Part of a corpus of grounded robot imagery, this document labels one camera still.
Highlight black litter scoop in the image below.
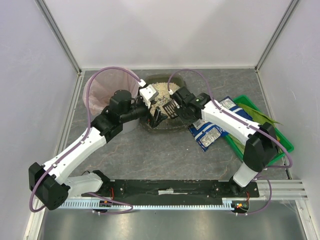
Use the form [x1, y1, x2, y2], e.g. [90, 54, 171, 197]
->
[162, 99, 178, 119]

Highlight grey litter box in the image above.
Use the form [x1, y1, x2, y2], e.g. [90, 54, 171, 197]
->
[140, 73, 186, 134]

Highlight grey bin with pink bag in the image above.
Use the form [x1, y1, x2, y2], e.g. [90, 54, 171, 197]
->
[82, 68, 140, 120]

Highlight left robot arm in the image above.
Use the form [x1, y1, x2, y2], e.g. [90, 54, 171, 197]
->
[28, 86, 167, 211]

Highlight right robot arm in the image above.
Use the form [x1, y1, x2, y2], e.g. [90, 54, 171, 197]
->
[168, 86, 279, 195]

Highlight blue Doritos chip bag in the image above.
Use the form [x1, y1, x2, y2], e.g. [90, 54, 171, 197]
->
[188, 96, 253, 152]

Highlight green vegetable tray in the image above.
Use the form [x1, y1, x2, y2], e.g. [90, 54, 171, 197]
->
[224, 95, 294, 160]

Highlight green leafy vegetable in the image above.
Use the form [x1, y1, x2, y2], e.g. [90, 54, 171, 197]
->
[237, 103, 280, 127]

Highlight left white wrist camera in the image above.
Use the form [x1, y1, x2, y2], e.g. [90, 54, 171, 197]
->
[139, 84, 159, 109]

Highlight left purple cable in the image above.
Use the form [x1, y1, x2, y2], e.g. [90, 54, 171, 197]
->
[29, 66, 147, 213]

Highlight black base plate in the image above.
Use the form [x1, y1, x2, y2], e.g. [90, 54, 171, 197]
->
[96, 179, 260, 205]

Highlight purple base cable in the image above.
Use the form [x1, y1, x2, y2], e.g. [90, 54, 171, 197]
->
[87, 191, 135, 216]

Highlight grey slotted cable duct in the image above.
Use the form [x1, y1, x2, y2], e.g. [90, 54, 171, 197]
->
[58, 197, 239, 211]

